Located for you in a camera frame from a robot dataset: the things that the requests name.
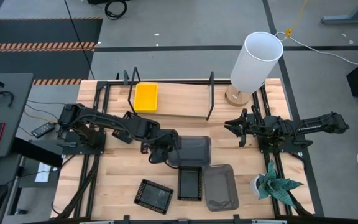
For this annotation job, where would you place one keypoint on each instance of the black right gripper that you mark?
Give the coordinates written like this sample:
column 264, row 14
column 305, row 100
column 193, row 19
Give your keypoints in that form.
column 252, row 127

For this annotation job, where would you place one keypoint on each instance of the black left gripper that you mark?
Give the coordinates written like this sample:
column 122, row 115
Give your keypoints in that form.
column 164, row 141

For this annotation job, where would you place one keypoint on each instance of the grey translucent plastic basket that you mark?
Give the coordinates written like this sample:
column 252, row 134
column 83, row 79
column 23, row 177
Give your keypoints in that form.
column 194, row 151
column 221, row 186

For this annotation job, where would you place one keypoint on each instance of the yellow plastic basket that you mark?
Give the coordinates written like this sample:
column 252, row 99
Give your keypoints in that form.
column 145, row 98

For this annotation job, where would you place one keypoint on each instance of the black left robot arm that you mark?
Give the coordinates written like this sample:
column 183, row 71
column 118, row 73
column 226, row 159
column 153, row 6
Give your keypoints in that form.
column 104, row 119

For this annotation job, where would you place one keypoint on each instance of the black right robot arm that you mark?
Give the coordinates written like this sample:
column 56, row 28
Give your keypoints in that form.
column 315, row 126

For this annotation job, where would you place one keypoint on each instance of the white cylinder table lamp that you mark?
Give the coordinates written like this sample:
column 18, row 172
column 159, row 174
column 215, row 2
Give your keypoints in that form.
column 253, row 65

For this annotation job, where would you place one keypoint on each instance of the green plant in white pot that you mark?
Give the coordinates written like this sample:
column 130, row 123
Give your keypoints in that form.
column 273, row 185

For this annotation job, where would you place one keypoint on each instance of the black power adapter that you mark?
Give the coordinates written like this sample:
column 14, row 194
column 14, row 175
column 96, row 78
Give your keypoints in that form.
column 43, row 129

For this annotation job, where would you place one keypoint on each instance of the white paper sheet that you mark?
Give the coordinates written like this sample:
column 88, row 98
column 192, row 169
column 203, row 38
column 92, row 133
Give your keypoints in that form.
column 43, row 172

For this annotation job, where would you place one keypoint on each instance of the black hazard striped floor mat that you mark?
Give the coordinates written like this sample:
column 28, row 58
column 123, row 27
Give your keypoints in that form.
column 39, row 62

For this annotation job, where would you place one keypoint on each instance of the grey metal table leg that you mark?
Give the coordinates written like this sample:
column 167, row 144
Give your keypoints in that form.
column 350, row 19

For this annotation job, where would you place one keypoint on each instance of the dark grey desk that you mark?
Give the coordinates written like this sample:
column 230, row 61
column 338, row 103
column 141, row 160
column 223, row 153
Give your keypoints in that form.
column 14, row 90

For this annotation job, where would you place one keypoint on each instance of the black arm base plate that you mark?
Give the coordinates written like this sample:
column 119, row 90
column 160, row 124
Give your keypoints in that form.
column 294, row 144
column 51, row 146

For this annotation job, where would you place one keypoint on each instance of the black aluminium table frame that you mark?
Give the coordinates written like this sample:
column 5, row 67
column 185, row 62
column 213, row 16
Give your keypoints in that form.
column 106, row 96

